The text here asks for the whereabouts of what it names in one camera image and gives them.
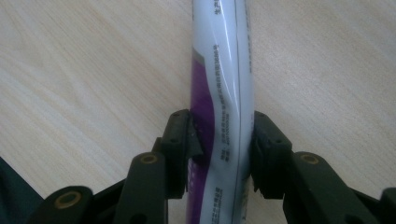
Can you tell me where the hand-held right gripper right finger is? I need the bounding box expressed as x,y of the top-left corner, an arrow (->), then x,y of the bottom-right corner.
249,110 -> 380,224

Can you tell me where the white purple toothpaste tube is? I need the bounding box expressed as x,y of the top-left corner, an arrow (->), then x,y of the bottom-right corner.
185,0 -> 257,224

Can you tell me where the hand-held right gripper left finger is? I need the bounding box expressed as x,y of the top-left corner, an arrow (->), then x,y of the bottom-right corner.
112,108 -> 205,224

